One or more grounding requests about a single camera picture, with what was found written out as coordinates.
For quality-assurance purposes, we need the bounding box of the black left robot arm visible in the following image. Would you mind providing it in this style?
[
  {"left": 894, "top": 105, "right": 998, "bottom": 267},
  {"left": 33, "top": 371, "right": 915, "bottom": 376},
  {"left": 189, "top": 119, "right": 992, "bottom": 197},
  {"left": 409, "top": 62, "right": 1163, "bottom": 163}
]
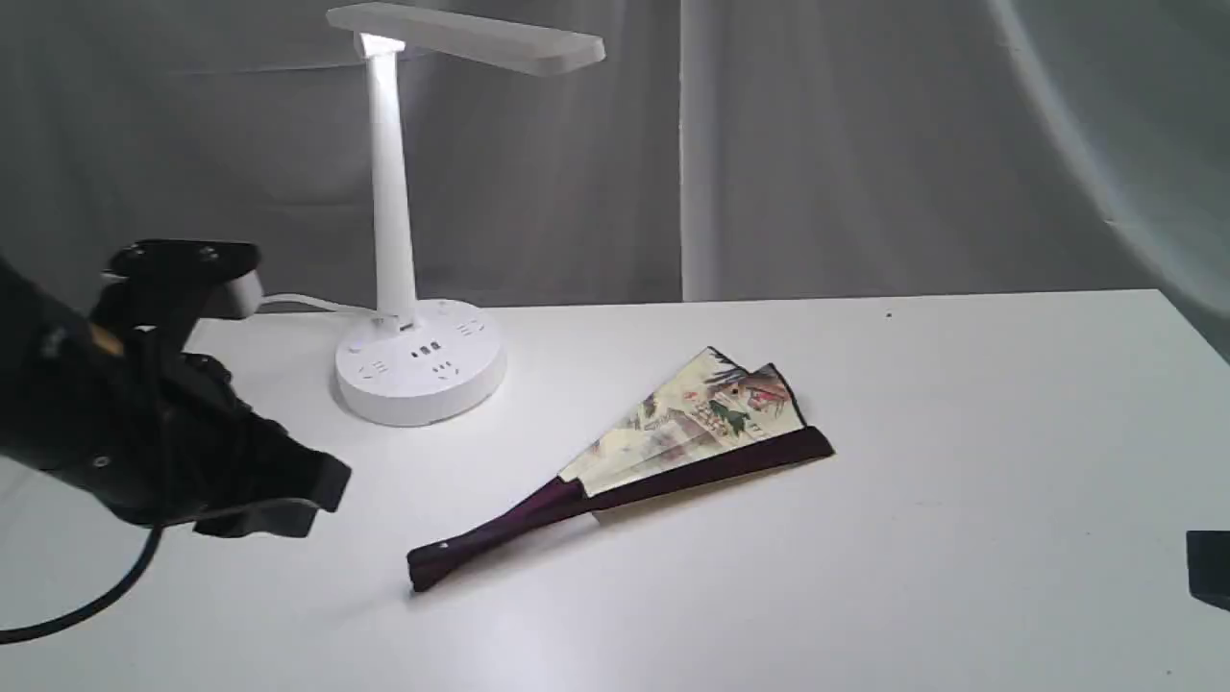
[{"left": 1, "top": 265, "right": 352, "bottom": 538}]

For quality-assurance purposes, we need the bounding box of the white lamp power cable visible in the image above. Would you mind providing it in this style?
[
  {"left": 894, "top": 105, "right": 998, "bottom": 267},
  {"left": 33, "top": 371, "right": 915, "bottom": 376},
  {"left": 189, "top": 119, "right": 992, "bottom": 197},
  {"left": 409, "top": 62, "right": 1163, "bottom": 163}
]
[{"left": 258, "top": 294, "right": 376, "bottom": 317}]

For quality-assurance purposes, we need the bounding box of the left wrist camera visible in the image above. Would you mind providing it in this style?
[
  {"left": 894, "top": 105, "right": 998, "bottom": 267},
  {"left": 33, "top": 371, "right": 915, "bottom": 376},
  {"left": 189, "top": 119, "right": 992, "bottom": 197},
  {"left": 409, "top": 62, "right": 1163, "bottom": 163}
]
[{"left": 91, "top": 238, "right": 264, "bottom": 337}]

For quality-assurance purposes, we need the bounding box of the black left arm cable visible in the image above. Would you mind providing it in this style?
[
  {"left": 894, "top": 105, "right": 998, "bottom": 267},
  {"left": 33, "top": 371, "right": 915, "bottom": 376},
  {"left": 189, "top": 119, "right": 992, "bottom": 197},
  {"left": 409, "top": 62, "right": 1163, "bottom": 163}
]
[{"left": 0, "top": 524, "right": 164, "bottom": 645}]

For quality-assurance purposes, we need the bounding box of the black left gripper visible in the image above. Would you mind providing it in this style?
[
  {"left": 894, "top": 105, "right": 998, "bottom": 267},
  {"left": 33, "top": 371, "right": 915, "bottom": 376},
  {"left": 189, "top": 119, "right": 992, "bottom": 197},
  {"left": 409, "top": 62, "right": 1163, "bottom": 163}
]
[{"left": 58, "top": 329, "right": 353, "bottom": 540}]

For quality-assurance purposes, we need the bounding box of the grey backdrop curtain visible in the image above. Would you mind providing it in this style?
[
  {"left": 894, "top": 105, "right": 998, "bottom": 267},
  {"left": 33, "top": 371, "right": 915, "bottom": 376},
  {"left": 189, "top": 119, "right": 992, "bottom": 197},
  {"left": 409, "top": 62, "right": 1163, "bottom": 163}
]
[{"left": 2, "top": 1, "right": 1228, "bottom": 354}]

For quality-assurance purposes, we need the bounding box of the painted paper folding fan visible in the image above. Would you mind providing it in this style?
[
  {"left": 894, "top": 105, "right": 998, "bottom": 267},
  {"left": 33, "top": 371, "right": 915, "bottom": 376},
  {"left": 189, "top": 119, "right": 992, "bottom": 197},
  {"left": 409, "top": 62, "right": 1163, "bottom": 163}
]
[{"left": 406, "top": 347, "right": 835, "bottom": 594}]

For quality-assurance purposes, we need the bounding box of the white desk lamp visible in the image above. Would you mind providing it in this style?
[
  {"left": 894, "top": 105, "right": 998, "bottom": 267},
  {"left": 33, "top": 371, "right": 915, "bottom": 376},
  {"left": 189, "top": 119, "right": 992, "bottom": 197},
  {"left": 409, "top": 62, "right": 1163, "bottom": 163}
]
[{"left": 326, "top": 2, "right": 606, "bottom": 428}]

